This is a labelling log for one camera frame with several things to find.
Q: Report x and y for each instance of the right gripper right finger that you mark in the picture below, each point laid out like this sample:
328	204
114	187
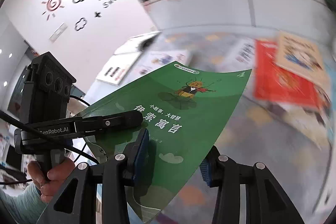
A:
266	200

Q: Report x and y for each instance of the red donkey book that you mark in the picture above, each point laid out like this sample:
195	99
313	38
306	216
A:
275	84

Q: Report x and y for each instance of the light teal left sleeve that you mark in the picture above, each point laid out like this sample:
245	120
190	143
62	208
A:
24	208

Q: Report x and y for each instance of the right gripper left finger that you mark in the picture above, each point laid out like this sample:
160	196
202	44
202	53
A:
75	202

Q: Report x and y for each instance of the green children's book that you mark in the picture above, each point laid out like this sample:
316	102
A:
185	110

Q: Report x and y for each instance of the black camera module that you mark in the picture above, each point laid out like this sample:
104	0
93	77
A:
46	91

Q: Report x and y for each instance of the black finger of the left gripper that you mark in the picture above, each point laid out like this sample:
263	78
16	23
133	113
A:
109	123

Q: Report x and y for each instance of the patterned fan-motif mat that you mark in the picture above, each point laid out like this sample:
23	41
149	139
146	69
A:
252	134

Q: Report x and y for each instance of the beige illustrated book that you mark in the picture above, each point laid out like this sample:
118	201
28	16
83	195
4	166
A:
301	57

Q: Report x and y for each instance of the person's left hand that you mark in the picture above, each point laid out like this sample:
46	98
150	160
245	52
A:
50	184

